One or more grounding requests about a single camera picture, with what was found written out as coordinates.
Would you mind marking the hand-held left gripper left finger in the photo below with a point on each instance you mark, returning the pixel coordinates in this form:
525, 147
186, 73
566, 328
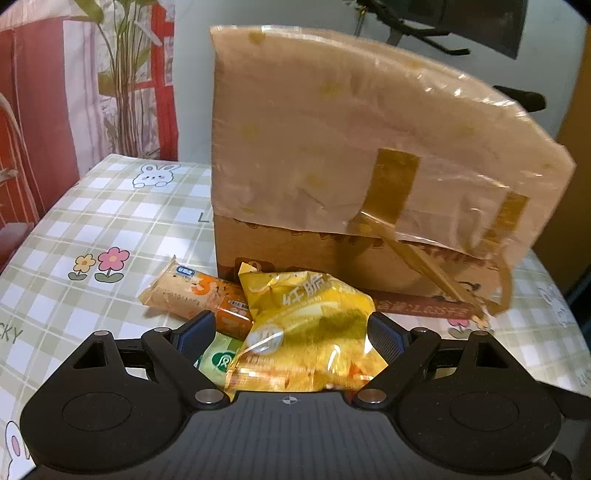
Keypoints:
198, 334

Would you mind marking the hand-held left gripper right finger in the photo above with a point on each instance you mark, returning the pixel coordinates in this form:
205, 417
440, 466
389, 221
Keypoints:
385, 339

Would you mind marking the green snack packet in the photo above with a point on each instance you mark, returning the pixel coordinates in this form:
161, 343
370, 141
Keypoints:
221, 357

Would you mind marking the orange biscuit packet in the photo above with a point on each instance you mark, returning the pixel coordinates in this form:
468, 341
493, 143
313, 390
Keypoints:
184, 295

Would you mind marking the yellow snack bag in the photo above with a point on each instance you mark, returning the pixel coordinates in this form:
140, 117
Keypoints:
304, 323

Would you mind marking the black exercise bike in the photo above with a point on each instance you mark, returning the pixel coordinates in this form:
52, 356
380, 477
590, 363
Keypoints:
526, 99

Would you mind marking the printed pink backdrop cloth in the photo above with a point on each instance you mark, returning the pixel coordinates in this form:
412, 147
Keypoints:
46, 92

